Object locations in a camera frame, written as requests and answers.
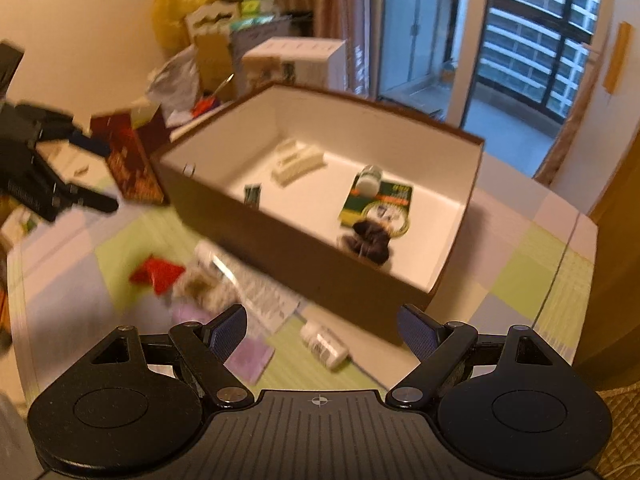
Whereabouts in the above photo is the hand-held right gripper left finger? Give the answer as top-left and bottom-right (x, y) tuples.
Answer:
(87, 304), (254, 409)

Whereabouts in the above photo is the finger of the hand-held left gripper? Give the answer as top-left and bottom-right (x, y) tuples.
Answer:
(50, 179), (120, 215)
(17, 104), (112, 156)

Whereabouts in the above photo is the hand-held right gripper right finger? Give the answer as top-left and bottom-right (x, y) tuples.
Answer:
(388, 304), (555, 407)

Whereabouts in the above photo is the white squeeze tube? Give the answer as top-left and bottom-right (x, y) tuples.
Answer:
(195, 240), (308, 333)

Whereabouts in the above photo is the red packet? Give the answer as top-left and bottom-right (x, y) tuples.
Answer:
(129, 257), (186, 295)

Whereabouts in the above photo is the small white bottle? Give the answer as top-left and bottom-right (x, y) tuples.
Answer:
(299, 321), (350, 372)

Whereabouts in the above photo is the brown cardboard box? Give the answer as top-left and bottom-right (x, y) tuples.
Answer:
(150, 81), (487, 347)

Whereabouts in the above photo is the brown hair scrunchie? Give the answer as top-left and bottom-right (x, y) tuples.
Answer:
(337, 217), (396, 266)

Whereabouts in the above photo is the dark green card package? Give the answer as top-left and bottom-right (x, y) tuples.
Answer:
(337, 182), (415, 238)

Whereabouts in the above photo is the small white jar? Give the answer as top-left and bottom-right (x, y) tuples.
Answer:
(354, 164), (383, 196)

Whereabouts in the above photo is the white hair claw clip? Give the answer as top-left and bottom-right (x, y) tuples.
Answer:
(270, 140), (326, 188)

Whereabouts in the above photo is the red gift box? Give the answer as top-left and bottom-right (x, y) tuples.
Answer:
(90, 105), (171, 206)

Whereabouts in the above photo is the purple tray box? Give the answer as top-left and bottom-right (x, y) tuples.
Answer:
(167, 97), (236, 143)

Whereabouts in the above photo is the checked tablecloth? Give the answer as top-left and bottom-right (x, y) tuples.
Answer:
(7, 152), (601, 411)

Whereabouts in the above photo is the gold cardboard box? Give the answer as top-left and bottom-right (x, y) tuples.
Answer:
(192, 32), (236, 103)

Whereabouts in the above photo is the yellow plastic bag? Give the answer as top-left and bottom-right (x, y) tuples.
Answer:
(152, 0), (221, 53)

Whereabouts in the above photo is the grey blue box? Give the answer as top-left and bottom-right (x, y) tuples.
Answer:
(230, 17), (293, 68)

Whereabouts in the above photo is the green tissue pack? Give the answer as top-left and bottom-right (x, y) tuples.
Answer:
(240, 0), (278, 23)

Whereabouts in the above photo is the quilted chair cover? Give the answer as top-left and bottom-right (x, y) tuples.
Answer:
(595, 385), (640, 480)

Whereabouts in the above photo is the white product box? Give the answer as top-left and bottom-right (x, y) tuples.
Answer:
(241, 37), (347, 93)

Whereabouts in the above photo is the yellow wooden door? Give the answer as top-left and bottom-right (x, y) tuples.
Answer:
(587, 125), (640, 241)

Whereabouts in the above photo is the glass balcony door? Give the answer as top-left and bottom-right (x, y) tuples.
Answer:
(375, 0), (608, 141)

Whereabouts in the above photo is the yellow wall hanging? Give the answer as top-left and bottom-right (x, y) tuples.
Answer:
(602, 21), (633, 95)

